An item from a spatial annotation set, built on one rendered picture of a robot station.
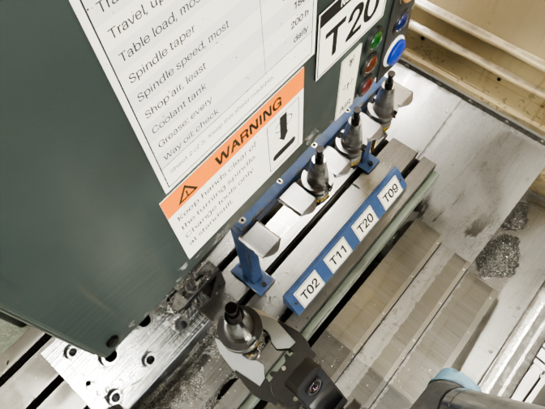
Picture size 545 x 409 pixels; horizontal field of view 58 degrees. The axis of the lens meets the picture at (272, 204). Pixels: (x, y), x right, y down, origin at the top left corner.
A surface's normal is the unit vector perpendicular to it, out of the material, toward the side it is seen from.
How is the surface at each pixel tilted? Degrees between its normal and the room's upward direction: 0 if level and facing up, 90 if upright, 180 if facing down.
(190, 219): 90
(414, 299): 8
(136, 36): 90
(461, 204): 24
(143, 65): 90
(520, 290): 17
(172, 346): 0
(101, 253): 90
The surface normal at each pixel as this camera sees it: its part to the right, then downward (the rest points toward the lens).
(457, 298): 0.05, -0.54
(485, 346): -0.26, -0.60
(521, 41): -0.65, 0.69
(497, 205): -0.30, -0.14
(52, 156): 0.76, 0.57
